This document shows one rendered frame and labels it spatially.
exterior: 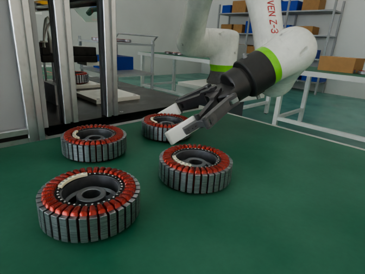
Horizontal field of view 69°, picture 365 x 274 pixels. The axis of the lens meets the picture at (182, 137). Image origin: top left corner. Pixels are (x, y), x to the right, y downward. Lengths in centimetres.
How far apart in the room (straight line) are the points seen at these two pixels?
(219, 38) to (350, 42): 610
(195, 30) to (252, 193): 89
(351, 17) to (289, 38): 666
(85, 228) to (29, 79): 35
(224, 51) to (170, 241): 107
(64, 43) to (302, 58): 50
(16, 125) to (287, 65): 57
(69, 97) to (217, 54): 83
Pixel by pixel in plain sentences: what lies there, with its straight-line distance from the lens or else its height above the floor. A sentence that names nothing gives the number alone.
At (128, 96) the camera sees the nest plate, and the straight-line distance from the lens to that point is 84.
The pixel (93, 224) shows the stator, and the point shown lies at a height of 78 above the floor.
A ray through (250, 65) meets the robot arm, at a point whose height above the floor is 91.
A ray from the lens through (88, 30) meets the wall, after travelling 679.
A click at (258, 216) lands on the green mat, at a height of 75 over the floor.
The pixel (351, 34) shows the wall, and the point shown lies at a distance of 726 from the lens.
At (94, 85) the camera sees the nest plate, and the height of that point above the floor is 78.
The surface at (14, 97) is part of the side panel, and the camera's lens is 57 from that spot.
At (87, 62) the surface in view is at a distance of 81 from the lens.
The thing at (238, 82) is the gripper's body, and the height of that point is 87.
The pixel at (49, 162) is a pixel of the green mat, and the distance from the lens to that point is 48.
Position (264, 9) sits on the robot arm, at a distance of 88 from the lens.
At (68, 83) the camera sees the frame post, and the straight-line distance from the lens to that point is 61.
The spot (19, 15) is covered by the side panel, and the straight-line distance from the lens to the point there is 56.
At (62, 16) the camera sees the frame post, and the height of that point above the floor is 98.
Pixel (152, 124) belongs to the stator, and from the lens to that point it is 55.
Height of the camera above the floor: 95
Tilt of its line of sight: 20 degrees down
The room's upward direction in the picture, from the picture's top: 4 degrees clockwise
